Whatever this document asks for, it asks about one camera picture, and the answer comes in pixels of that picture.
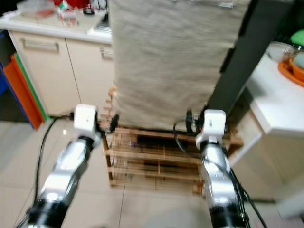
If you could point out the clear glass bowl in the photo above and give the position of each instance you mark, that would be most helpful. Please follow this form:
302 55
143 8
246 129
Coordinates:
279 50

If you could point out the orange tray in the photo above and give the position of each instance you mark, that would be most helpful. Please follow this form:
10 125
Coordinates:
289 73

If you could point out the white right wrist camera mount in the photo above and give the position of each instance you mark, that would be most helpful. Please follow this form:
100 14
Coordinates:
214 122

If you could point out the wooden pallet rack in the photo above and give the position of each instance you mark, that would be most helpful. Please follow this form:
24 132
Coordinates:
147 156

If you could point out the dark panel blue rim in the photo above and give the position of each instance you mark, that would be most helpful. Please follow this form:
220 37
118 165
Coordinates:
4 50

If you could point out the green rounded object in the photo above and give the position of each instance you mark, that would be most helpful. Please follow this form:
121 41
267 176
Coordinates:
298 39

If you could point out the white table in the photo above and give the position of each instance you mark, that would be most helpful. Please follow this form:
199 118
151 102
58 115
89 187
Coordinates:
275 104

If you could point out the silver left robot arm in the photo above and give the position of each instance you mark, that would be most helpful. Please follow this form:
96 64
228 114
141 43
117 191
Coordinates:
69 171

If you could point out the orange flat board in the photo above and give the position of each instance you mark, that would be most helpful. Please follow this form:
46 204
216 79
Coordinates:
23 95

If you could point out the green flat board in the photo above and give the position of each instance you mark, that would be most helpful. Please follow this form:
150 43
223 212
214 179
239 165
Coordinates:
32 88

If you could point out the beige kitchen cabinet white counter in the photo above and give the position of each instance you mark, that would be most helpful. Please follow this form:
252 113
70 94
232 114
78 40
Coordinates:
61 80

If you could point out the steel gas hob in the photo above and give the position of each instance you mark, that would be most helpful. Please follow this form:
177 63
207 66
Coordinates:
103 27

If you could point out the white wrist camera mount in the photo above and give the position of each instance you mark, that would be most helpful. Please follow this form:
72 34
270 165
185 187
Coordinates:
214 122
86 118

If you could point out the beige fronted small fridge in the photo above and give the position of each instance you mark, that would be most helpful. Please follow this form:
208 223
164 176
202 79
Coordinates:
171 61

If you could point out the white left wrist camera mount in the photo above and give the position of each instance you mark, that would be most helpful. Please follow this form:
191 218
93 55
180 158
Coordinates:
86 118

